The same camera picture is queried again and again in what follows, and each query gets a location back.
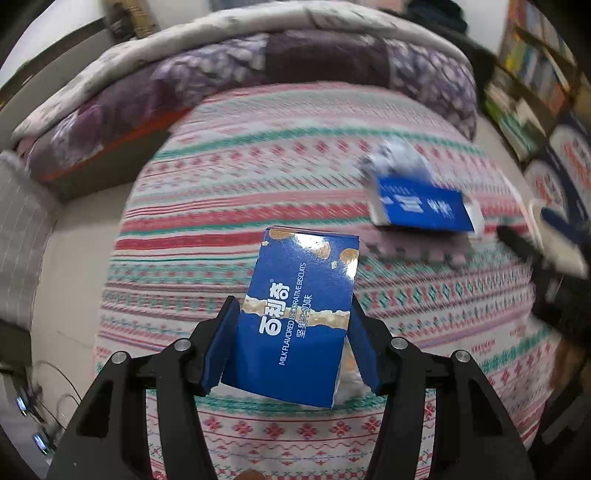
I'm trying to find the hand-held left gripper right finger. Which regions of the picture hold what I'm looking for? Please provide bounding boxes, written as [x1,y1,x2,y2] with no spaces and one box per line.
[348,295,536,480]

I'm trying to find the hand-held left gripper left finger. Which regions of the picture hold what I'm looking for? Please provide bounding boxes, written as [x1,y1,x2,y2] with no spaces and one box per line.
[46,296,241,480]

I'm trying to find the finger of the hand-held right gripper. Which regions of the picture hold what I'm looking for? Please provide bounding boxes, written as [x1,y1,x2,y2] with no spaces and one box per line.
[541,208,591,273]
[498,226,559,287]

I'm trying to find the blue biscuit box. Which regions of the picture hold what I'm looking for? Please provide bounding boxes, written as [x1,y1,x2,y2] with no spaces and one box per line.
[221,226,360,409]

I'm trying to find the small blue white box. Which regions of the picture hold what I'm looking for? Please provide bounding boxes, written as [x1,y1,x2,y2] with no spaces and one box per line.
[369,174,484,238]

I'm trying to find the white wrapper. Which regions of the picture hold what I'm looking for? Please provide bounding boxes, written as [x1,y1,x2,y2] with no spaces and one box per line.
[360,141,432,185]

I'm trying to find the blue water carton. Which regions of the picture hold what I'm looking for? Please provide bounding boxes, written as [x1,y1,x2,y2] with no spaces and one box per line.
[547,111,591,195]
[524,159,572,215]

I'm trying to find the pile of books and papers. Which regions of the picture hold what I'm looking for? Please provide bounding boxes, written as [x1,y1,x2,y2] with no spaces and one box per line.
[485,83,548,160]

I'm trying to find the wooden bookshelf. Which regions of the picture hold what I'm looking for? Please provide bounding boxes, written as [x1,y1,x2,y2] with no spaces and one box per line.
[485,0,585,160]

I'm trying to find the row of thick upright books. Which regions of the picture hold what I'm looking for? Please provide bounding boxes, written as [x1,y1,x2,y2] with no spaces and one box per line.
[501,23,580,107]

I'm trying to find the striped patterned tablecloth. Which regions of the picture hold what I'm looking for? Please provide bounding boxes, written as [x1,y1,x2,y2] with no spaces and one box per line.
[92,80,561,480]

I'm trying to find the dark bed base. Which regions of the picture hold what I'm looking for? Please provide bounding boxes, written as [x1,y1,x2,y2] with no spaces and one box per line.
[44,122,195,201]

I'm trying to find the grey checked cloth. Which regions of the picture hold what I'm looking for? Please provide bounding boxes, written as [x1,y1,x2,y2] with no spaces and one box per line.
[0,152,63,324]

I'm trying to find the purple patterned blanket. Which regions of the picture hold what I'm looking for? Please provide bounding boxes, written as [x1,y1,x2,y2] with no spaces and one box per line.
[25,32,478,183]

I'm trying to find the plaid coat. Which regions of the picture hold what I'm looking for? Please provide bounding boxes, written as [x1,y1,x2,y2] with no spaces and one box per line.
[104,0,160,35]

